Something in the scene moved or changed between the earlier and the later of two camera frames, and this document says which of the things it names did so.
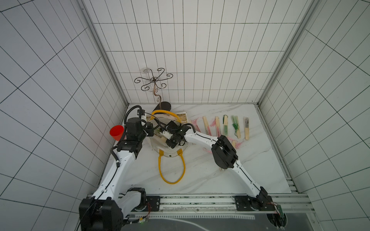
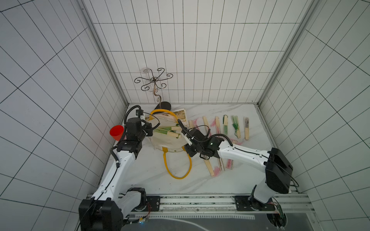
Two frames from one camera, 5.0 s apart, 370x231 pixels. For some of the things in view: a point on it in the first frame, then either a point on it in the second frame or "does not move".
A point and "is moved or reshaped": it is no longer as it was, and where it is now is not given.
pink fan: [236, 145] is moved or reshaped
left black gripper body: [146, 132] does not move
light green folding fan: [225, 121] does not move
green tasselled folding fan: [235, 124] does not move
